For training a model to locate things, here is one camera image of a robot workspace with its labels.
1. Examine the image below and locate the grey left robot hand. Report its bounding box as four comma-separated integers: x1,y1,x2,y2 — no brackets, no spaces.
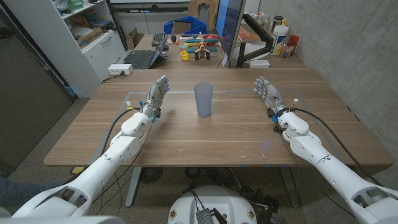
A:
140,75,171,119

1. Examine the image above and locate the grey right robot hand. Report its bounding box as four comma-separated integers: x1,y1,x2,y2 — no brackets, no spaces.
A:
253,75,289,119

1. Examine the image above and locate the translucent blue plastic cup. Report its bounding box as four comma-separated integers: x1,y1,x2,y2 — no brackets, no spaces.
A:
193,82,214,118

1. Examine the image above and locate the flat white box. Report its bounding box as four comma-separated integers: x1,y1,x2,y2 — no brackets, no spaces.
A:
248,59,271,69

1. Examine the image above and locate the black laptop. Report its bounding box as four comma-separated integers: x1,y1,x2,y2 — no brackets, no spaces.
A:
123,34,170,70

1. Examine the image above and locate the white power adapter box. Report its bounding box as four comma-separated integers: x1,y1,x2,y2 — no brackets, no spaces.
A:
108,63,134,76

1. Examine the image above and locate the white wipes canister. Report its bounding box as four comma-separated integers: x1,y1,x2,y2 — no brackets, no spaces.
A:
269,24,290,57

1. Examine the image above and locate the black keyboard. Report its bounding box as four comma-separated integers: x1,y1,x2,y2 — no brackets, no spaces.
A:
151,32,169,47

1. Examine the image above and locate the plain cardboard box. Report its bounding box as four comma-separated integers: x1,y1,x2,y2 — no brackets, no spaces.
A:
126,27,144,50

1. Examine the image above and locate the wooden toy airplane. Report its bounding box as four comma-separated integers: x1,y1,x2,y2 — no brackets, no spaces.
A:
185,32,219,61

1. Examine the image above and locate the black lidded bottle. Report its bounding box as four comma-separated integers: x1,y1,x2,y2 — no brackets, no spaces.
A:
272,16,284,32

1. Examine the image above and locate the red bowl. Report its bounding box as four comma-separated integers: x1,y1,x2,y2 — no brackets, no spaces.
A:
203,34,220,46

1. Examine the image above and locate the black computer monitor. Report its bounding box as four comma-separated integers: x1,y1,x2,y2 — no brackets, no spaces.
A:
215,0,246,60

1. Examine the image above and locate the blue plastic bin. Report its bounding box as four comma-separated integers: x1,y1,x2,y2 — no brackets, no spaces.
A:
164,15,208,35

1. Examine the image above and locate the cardboard box with print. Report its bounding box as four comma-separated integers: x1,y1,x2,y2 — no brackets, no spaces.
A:
76,26,104,47

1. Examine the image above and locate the grey table leg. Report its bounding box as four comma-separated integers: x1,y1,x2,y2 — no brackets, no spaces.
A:
124,167,142,208

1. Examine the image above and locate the white shelf cabinet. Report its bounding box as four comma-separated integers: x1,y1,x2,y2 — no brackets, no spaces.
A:
2,0,128,98

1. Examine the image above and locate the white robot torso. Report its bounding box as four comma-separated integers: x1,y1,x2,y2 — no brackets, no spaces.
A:
167,185,258,224

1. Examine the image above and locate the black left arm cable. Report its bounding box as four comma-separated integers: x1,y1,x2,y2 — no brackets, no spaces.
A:
99,107,142,156

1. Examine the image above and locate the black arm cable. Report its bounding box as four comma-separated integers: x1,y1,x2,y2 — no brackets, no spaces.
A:
292,107,383,187
99,107,142,156

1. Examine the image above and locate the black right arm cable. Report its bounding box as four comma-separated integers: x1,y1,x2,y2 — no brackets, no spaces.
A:
292,107,383,187

